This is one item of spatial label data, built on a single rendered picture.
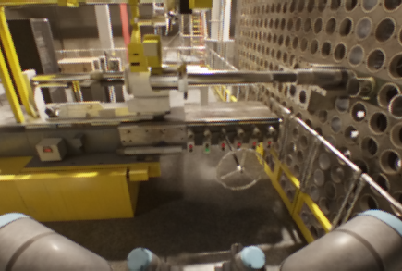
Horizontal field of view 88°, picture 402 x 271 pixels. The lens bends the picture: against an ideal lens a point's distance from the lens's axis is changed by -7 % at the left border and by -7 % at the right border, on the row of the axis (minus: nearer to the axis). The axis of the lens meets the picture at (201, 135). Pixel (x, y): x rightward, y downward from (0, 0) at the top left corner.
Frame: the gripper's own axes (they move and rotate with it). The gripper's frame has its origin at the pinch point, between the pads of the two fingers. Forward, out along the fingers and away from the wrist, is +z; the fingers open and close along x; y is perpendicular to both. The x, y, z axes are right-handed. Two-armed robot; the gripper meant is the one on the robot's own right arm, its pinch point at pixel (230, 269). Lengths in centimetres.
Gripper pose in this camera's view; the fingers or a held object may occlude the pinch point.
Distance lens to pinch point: 131.7
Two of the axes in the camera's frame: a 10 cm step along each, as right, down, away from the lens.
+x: 9.7, 0.2, 2.2
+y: 1.2, 7.8, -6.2
